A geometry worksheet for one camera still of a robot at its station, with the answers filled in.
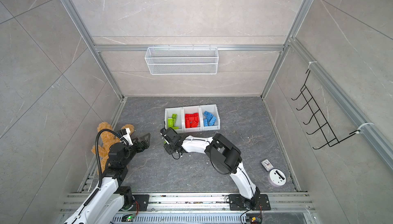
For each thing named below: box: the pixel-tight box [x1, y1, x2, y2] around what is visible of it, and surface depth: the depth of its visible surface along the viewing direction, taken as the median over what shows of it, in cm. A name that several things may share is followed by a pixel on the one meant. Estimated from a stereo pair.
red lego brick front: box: [186, 113, 200, 128], surface depth 102 cm
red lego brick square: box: [185, 114, 193, 129], surface depth 102 cm
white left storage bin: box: [164, 106, 184, 134], surface depth 104 cm
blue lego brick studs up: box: [203, 110, 214, 123], surface depth 106 cm
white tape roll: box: [267, 168, 287, 188], surface depth 80 cm
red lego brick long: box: [184, 112, 200, 121], surface depth 103 cm
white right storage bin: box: [199, 104, 221, 131], surface depth 102 cm
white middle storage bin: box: [182, 105, 203, 133], surface depth 100 cm
